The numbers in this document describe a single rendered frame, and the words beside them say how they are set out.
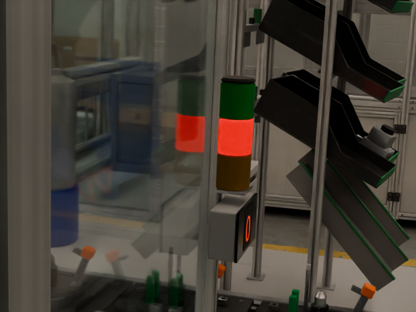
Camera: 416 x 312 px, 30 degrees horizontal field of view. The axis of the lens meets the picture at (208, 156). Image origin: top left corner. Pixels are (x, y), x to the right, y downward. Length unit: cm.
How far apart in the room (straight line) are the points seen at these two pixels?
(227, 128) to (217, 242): 16
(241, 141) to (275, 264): 97
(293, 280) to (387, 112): 352
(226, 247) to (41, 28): 88
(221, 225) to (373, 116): 433
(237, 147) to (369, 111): 430
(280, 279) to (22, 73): 174
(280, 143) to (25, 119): 525
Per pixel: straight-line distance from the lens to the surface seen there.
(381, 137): 165
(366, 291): 131
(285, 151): 544
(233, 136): 106
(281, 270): 197
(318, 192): 148
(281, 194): 551
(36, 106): 20
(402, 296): 188
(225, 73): 107
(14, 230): 19
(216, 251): 107
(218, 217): 105
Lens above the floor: 153
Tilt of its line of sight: 12 degrees down
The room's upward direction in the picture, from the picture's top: 3 degrees clockwise
